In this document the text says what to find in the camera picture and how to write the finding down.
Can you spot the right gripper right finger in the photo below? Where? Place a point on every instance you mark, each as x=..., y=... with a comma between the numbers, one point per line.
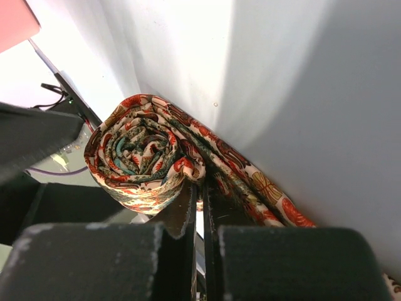
x=246, y=262

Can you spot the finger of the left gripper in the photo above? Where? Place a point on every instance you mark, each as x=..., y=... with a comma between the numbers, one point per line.
x=31, y=135

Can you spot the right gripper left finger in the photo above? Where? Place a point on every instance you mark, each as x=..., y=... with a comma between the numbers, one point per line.
x=99, y=261

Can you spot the brown patterned long tie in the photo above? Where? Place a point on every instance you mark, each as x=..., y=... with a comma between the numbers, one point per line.
x=145, y=152

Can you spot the pink compartment tray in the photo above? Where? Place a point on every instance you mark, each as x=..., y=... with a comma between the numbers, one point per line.
x=18, y=23

